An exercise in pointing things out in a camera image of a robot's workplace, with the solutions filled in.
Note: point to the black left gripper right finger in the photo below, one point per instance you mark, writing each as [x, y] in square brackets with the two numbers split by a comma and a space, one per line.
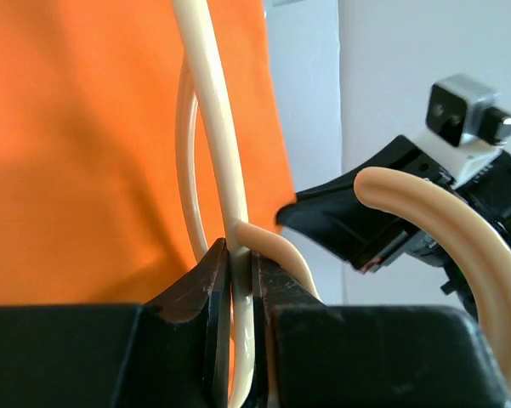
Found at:
[313, 355]

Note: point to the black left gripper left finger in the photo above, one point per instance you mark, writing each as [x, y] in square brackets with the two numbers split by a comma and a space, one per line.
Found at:
[170, 352]

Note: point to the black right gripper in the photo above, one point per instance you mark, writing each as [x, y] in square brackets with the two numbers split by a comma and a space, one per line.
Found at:
[331, 214]

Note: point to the beige plastic hanger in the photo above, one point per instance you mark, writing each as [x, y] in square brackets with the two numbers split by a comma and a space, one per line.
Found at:
[203, 77]

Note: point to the orange trousers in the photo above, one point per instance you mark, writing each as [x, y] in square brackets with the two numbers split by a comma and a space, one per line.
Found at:
[89, 202]

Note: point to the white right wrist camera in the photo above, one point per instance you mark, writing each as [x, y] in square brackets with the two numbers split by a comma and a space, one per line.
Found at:
[465, 130]

